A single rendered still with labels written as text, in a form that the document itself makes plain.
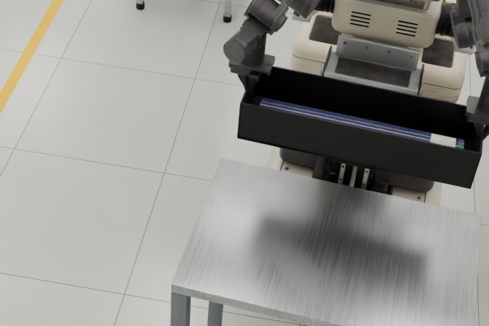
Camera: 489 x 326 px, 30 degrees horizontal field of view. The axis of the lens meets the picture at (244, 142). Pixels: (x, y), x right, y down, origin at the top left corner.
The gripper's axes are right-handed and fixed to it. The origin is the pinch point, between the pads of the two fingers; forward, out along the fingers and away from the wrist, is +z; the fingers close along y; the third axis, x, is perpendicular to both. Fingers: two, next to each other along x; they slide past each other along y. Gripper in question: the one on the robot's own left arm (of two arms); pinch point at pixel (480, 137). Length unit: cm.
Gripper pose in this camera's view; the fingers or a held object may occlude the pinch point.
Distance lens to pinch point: 223.5
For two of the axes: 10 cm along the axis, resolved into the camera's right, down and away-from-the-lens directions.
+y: 9.7, 2.0, -1.4
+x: 2.4, -6.3, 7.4
